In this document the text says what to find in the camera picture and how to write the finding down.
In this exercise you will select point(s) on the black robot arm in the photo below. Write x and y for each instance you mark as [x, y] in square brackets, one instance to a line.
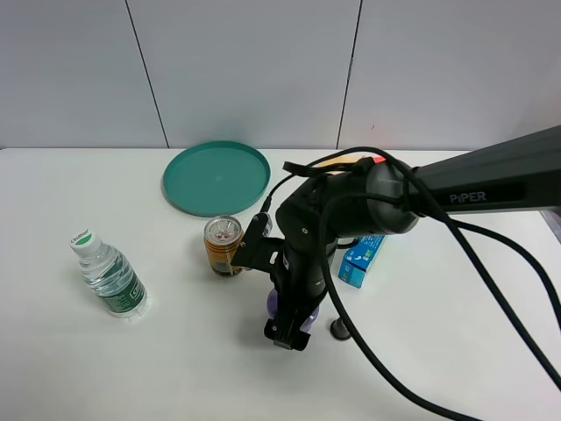
[379, 194]

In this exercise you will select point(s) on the orange drink can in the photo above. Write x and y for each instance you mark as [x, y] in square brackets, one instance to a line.
[221, 237]

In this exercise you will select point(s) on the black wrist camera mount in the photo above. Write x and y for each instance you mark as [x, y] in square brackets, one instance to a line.
[257, 250]

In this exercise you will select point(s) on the small dark capsule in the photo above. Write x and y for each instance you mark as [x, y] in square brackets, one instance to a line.
[339, 331]

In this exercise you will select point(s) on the yellow spatula red handle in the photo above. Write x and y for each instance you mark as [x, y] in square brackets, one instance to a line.
[349, 159]

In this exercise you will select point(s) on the blue long box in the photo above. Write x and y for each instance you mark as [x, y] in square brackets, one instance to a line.
[358, 259]

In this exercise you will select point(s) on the purple round container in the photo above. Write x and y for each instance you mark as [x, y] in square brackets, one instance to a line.
[271, 305]

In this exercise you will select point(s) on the clear water bottle green label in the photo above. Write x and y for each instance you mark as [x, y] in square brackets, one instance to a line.
[109, 275]

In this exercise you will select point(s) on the green round plate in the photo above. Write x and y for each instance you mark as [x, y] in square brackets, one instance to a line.
[216, 178]

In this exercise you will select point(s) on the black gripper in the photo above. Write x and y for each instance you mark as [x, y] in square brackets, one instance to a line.
[297, 279]

